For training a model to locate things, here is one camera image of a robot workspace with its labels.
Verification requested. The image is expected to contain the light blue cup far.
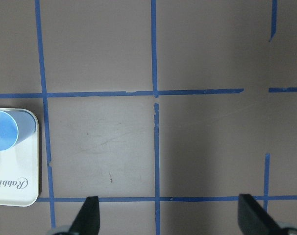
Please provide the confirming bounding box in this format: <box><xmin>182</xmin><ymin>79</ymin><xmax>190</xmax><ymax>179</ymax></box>
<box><xmin>0</xmin><ymin>110</ymin><xmax>37</xmax><ymax>151</ymax></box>

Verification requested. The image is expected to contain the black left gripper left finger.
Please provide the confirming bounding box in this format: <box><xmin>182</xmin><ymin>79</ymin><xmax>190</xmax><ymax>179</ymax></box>
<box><xmin>69</xmin><ymin>196</ymin><xmax>100</xmax><ymax>235</ymax></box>

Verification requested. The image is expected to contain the cream plastic tray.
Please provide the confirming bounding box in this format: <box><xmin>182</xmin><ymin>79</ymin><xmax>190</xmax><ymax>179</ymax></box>
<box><xmin>0</xmin><ymin>108</ymin><xmax>41</xmax><ymax>207</ymax></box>

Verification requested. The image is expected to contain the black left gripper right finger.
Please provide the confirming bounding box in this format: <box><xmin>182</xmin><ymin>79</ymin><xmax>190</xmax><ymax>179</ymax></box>
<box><xmin>238</xmin><ymin>194</ymin><xmax>280</xmax><ymax>235</ymax></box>

